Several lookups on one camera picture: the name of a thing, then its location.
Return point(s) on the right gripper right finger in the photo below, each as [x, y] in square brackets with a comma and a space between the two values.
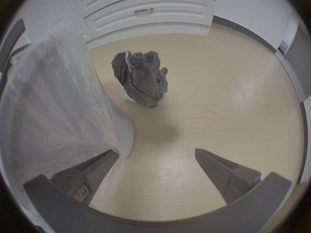
[218, 173]

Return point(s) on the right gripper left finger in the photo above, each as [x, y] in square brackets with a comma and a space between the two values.
[94, 173]

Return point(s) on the clear plastic bag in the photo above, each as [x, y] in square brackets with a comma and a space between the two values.
[60, 93]

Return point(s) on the pale grey trash bin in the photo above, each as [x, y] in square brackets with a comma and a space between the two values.
[126, 135]

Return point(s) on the crumpled black plastic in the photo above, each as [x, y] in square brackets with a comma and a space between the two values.
[141, 81]

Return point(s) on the white wardrobe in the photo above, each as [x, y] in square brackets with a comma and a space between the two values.
[145, 16]

